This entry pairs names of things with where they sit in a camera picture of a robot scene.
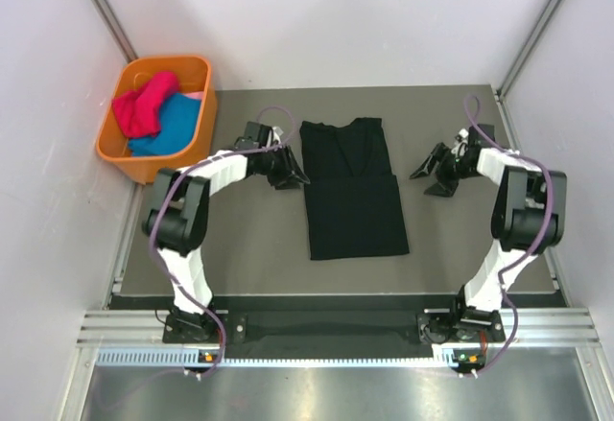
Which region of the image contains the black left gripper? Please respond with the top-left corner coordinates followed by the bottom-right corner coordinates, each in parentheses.
top-left (258, 144), bottom-right (309, 191)

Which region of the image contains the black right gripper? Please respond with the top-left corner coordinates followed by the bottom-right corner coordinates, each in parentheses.
top-left (411, 143), bottom-right (479, 198)

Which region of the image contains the black t shirt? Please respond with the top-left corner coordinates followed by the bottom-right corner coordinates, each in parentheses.
top-left (299, 118), bottom-right (410, 261)

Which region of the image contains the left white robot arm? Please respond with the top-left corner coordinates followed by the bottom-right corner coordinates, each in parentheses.
top-left (142, 122), bottom-right (309, 344)

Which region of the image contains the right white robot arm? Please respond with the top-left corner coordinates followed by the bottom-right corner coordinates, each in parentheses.
top-left (410, 124), bottom-right (567, 344)

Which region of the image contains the light pink cloth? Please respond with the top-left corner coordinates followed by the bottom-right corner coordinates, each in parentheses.
top-left (184, 91), bottom-right (204, 100)

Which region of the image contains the blue t shirt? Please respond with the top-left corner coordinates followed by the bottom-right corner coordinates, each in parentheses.
top-left (129, 93), bottom-right (201, 156)

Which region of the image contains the orange plastic bin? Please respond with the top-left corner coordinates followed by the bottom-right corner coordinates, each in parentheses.
top-left (96, 55), bottom-right (217, 184)

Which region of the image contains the pink t shirt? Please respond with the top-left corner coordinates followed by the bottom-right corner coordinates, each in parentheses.
top-left (111, 71), bottom-right (179, 139)

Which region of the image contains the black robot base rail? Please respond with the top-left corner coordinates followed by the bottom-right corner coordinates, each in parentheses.
top-left (107, 293), bottom-right (567, 350)

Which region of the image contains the right aluminium frame post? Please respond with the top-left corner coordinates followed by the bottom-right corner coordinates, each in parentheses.
top-left (495, 0), bottom-right (565, 102)

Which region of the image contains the aluminium frame post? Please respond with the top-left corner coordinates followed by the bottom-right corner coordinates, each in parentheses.
top-left (90, 0), bottom-right (138, 62)
top-left (495, 0), bottom-right (565, 102)

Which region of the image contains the white slotted cable duct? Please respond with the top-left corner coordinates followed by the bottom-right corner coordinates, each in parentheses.
top-left (95, 347), bottom-right (484, 369)

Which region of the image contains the left aluminium frame post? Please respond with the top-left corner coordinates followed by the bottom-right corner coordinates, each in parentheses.
top-left (90, 0), bottom-right (138, 62)

